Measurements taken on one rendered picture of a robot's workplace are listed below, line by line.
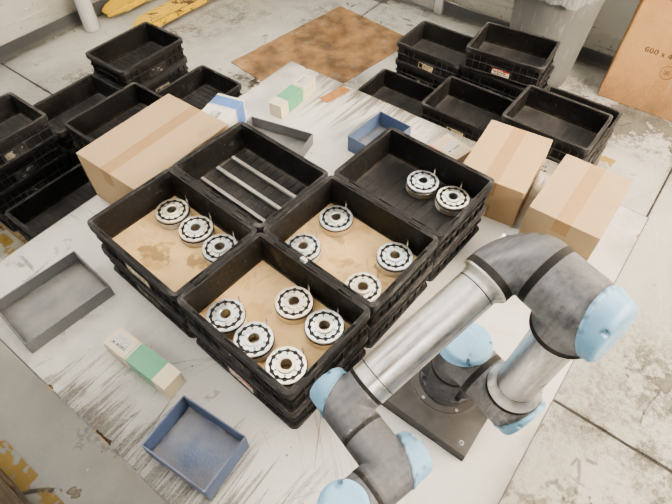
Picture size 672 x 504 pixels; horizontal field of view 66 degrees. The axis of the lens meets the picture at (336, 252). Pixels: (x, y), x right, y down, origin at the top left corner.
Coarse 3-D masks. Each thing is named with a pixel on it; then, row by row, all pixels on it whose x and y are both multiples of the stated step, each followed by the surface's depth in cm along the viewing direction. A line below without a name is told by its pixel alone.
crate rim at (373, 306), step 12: (324, 180) 156; (336, 180) 156; (312, 192) 153; (360, 192) 153; (300, 204) 151; (396, 216) 147; (264, 228) 145; (420, 228) 144; (276, 240) 142; (312, 264) 137; (420, 264) 139; (408, 276) 136; (348, 288) 132; (396, 288) 134; (360, 300) 130; (384, 300) 131
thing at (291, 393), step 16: (272, 240) 142; (288, 256) 139; (208, 272) 135; (192, 288) 132; (336, 288) 132; (224, 336) 124; (352, 336) 126; (240, 352) 121; (336, 352) 123; (256, 368) 119; (320, 368) 120; (272, 384) 116; (304, 384) 117
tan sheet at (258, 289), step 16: (256, 272) 148; (272, 272) 148; (240, 288) 144; (256, 288) 144; (272, 288) 144; (256, 304) 141; (272, 304) 141; (320, 304) 141; (256, 320) 138; (272, 320) 138; (288, 336) 135; (304, 336) 135; (304, 352) 132; (320, 352) 132; (288, 368) 129
